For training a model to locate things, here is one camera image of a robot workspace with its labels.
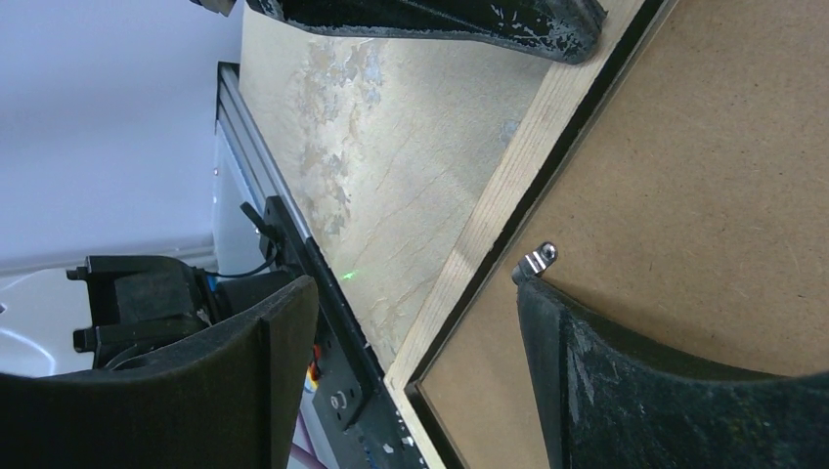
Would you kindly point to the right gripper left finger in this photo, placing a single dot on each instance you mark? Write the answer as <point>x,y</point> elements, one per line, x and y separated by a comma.
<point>225,397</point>

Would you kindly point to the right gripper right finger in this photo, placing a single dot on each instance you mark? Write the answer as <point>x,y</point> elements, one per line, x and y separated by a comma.
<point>609,397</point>

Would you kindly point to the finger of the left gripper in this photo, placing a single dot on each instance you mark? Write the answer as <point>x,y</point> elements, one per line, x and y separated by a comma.
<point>563,31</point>

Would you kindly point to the black wooden picture frame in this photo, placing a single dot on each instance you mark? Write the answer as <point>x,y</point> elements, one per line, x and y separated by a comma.
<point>565,91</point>

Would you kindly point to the brown hardboard backing board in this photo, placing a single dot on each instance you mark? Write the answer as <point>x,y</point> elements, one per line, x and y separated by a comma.
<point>695,211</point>

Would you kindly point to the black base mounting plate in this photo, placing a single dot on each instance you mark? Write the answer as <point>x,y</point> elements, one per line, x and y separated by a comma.
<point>362,426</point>

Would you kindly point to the aluminium rail frame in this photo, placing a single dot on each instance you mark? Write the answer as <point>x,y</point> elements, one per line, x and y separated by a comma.
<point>244,171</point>

